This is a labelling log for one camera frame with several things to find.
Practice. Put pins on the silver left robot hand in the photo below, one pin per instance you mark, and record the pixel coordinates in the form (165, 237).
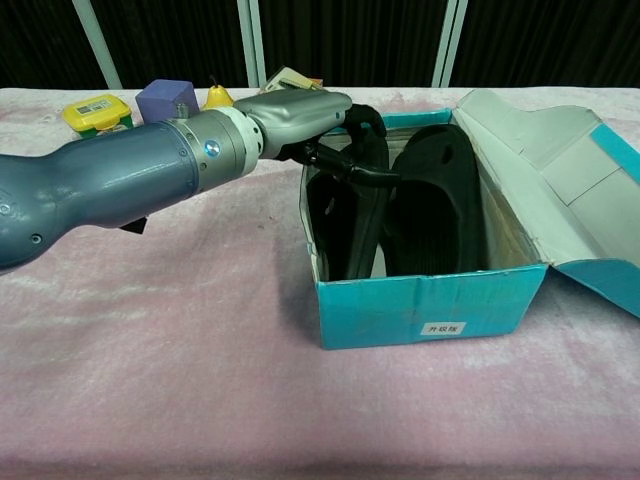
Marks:
(295, 117)

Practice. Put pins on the black slipper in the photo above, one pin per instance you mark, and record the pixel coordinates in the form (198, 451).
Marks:
(430, 225)
(365, 235)

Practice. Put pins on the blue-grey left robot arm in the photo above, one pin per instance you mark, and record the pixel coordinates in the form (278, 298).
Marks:
(100, 175)

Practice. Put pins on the teal cardboard shoe box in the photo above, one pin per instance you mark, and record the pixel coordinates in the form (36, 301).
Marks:
(425, 305)

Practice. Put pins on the razor in yellow blister pack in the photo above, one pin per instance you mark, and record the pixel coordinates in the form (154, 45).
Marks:
(287, 79)

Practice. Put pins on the yellow pear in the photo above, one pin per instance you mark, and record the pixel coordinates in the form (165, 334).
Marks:
(218, 97)

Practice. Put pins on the purple foam cube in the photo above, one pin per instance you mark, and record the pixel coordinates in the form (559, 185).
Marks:
(160, 100)

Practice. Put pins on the green tub with yellow lid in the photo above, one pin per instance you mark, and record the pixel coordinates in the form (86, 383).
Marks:
(95, 110)

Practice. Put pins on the pink plush table cloth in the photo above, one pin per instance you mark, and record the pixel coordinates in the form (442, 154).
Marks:
(150, 375)

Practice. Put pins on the white partition frame post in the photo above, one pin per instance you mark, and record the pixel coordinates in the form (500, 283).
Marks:
(450, 45)
(97, 45)
(251, 45)

